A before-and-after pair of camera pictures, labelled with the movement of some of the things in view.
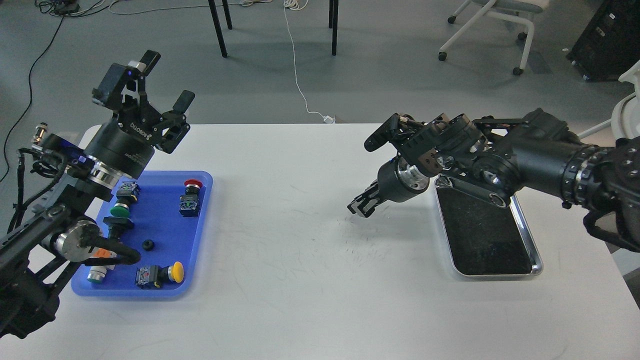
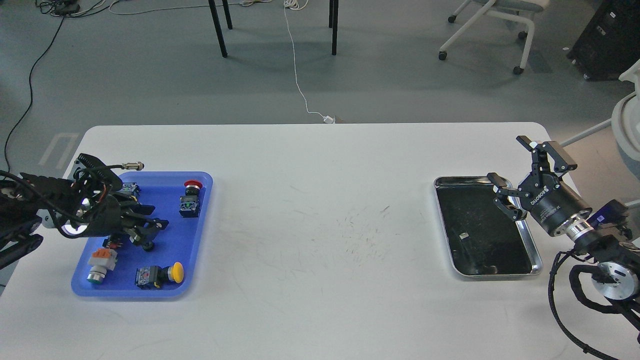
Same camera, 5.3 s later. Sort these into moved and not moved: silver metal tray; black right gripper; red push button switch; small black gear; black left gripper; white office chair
Moved: black right gripper; black left gripper
Not moved: small black gear; white office chair; silver metal tray; red push button switch
